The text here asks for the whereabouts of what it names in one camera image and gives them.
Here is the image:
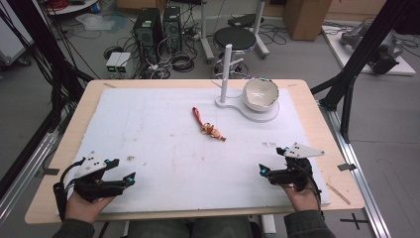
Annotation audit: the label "person's right hand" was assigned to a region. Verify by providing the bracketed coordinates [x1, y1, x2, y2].
[281, 182, 321, 213]

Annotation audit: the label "white eggshell-shaped bowl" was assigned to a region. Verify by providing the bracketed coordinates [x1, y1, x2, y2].
[242, 76, 279, 113]

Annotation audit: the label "white foam board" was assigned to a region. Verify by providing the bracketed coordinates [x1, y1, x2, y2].
[64, 86, 332, 214]

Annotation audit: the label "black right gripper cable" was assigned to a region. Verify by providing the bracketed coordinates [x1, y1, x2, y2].
[295, 164, 323, 212]

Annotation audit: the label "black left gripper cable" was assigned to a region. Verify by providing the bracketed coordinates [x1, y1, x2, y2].
[52, 157, 86, 223]

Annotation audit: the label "black tape cross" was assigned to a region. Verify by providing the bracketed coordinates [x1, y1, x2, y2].
[339, 212, 369, 231]

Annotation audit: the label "round white table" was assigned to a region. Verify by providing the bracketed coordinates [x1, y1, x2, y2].
[45, 0, 101, 16]

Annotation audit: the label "person's left hand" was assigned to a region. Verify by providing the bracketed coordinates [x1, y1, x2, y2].
[64, 188, 116, 225]

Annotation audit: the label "black metal frame with cables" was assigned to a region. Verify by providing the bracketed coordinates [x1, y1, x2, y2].
[0, 0, 95, 199]

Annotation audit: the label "clear plastic sheet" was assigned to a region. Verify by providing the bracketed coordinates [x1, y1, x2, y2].
[74, 12, 129, 35]

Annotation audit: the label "white stand with pole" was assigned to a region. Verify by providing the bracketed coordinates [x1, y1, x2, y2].
[214, 43, 280, 124]

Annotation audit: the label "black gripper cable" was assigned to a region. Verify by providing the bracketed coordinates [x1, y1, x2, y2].
[52, 157, 86, 223]
[295, 164, 323, 212]

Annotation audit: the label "black round stool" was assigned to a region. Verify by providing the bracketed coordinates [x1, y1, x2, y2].
[212, 26, 259, 79]

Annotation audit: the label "coil of black cables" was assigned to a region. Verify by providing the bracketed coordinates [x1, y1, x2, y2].
[170, 52, 196, 73]

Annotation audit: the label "red strap keychain with charm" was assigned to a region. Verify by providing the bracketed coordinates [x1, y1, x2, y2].
[191, 106, 228, 143]

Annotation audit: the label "small black computer tower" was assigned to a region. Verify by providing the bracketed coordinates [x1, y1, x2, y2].
[161, 5, 183, 54]

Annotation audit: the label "white power supply box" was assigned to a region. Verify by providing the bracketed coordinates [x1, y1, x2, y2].
[116, 52, 133, 77]
[105, 51, 123, 75]

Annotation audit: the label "white table leg frame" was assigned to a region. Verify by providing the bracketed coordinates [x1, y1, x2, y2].
[198, 0, 270, 64]

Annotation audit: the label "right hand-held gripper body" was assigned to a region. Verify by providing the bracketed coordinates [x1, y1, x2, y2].
[267, 142, 326, 193]

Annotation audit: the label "large black computer tower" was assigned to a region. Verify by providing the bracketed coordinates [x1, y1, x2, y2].
[133, 7, 163, 63]

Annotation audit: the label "flat black case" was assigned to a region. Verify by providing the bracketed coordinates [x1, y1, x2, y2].
[227, 13, 265, 29]

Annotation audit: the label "aluminium rail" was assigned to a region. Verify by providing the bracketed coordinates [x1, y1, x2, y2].
[0, 131, 61, 227]
[317, 99, 393, 238]

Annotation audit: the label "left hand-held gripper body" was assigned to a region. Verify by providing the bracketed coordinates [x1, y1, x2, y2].
[72, 151, 121, 203]

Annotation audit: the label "person's legs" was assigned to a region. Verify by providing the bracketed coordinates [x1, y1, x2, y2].
[127, 216, 255, 238]

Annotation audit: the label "thin wooden stick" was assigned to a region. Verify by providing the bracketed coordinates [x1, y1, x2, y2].
[325, 182, 352, 206]

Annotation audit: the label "brown cardboard box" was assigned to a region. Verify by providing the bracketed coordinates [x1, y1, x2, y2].
[282, 0, 334, 42]

